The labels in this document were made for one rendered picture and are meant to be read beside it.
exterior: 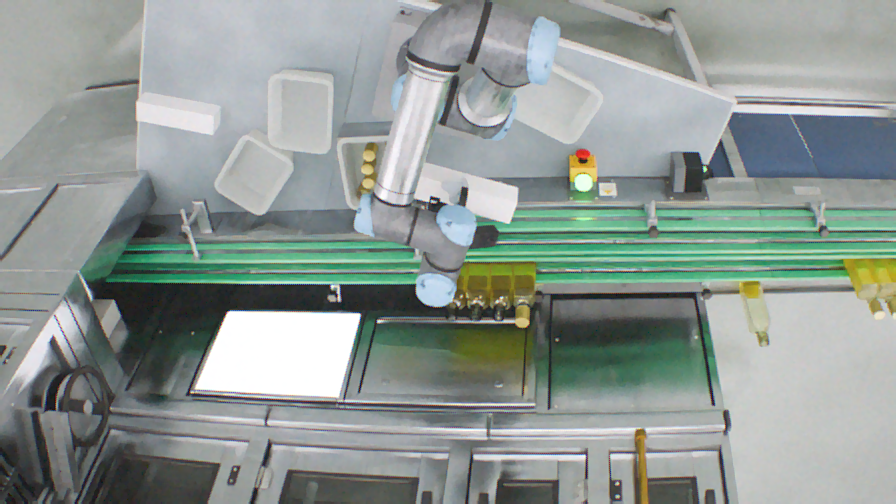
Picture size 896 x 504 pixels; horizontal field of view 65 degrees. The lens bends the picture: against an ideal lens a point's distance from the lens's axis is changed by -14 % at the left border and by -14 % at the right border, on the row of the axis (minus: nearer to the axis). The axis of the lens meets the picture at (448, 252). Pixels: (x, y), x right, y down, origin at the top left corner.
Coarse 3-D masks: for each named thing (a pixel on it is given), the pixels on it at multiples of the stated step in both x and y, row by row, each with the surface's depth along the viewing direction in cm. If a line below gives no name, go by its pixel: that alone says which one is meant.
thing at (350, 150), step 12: (348, 144) 213; (360, 144) 215; (384, 144) 214; (348, 156) 214; (360, 156) 217; (348, 168) 215; (360, 168) 219; (348, 180) 215; (360, 180) 222; (348, 192) 216; (372, 192) 223; (348, 204) 218
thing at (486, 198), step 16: (432, 176) 180; (448, 176) 181; (464, 176) 183; (416, 192) 181; (432, 192) 181; (480, 192) 179; (496, 192) 181; (512, 192) 183; (480, 208) 182; (496, 208) 182; (512, 208) 181
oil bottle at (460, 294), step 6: (468, 264) 211; (462, 270) 209; (468, 270) 211; (462, 276) 207; (462, 282) 205; (456, 288) 203; (462, 288) 203; (456, 294) 202; (462, 294) 202; (456, 300) 202; (462, 300) 202; (462, 306) 203
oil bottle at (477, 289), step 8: (472, 264) 211; (480, 264) 210; (488, 264) 210; (472, 272) 208; (480, 272) 208; (488, 272) 208; (472, 280) 205; (480, 280) 205; (488, 280) 205; (472, 288) 203; (480, 288) 203; (488, 288) 203; (472, 296) 201; (480, 296) 201; (488, 296) 203; (488, 304) 204
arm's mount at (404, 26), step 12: (408, 12) 191; (420, 12) 191; (396, 24) 183; (408, 24) 183; (420, 24) 186; (396, 36) 185; (408, 36) 185; (396, 48) 187; (384, 60) 189; (384, 72) 191; (396, 72) 191; (468, 72) 189; (384, 84) 194; (384, 96) 196; (372, 108) 198; (384, 108) 198; (444, 132) 200; (456, 132) 200
